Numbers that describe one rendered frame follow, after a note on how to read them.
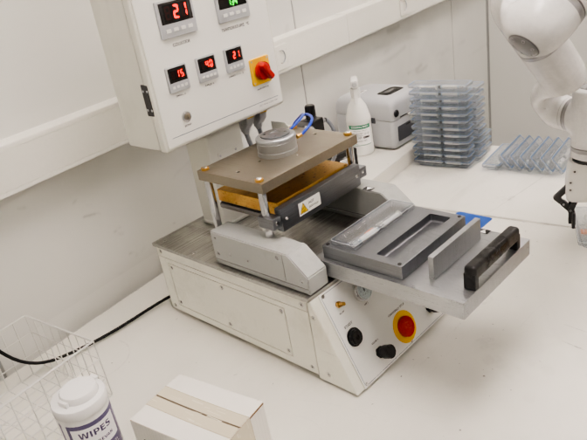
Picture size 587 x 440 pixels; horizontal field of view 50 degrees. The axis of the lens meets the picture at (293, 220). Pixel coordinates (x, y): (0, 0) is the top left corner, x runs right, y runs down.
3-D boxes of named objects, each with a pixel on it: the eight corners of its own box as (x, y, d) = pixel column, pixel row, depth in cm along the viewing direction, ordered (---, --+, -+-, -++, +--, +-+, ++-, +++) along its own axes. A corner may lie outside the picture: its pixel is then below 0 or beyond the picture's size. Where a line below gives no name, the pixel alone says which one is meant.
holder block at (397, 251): (323, 257, 110) (321, 244, 109) (389, 211, 122) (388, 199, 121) (402, 280, 99) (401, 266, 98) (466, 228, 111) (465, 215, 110)
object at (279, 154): (187, 207, 127) (172, 147, 122) (289, 155, 147) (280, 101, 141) (270, 230, 111) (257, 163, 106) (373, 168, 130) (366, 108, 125)
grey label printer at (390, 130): (338, 144, 218) (331, 96, 210) (371, 126, 230) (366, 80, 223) (397, 151, 201) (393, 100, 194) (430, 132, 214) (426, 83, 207)
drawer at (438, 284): (315, 276, 112) (309, 237, 109) (386, 225, 125) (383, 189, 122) (465, 325, 92) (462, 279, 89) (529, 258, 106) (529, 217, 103)
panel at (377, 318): (364, 389, 109) (317, 296, 107) (452, 305, 128) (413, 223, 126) (372, 389, 108) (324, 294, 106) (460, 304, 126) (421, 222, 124)
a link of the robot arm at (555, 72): (480, 54, 129) (544, 134, 146) (545, 60, 115) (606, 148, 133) (504, 18, 129) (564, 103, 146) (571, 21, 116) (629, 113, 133)
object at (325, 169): (220, 207, 125) (210, 162, 121) (294, 168, 139) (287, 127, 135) (281, 223, 114) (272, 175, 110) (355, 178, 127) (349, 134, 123)
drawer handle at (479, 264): (463, 288, 94) (462, 265, 92) (508, 245, 103) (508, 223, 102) (475, 292, 93) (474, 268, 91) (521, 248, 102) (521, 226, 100)
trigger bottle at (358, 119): (349, 149, 210) (340, 76, 200) (374, 147, 209) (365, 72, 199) (350, 158, 203) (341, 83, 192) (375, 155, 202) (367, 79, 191)
